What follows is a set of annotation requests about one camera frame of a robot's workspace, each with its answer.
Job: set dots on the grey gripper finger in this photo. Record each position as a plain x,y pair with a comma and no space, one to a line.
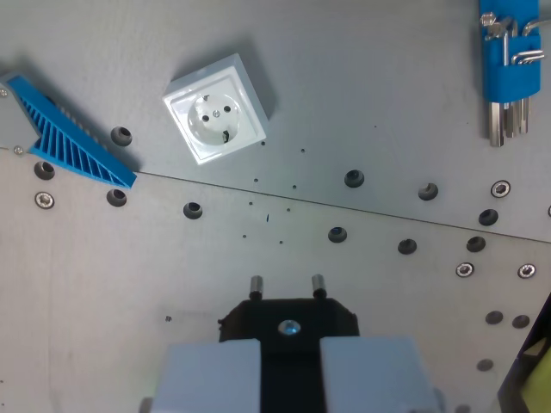
374,374
206,378

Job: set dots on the black two-pin plug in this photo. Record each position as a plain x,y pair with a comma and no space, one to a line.
289,310

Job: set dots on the silver hex socket screw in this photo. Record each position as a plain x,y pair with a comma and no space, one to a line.
500,189
465,269
526,271
44,200

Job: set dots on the black and yellow box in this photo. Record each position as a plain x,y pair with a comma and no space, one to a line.
531,365

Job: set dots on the blue ribbed plastic wedge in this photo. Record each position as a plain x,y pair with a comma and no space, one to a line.
73,142

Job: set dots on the largest silver hex key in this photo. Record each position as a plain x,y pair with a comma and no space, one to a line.
497,122

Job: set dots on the medium silver hex key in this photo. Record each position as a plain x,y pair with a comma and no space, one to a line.
510,120

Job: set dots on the slim silver hex key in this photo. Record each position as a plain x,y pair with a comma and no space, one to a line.
523,114

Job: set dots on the blue hex key holder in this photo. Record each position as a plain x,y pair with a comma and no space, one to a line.
512,77

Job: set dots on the small bent hex key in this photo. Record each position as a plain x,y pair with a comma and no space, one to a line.
536,26
527,56

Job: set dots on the white wall socket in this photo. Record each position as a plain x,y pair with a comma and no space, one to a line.
215,116

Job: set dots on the grey metal bracket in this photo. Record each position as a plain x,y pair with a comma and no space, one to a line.
15,122

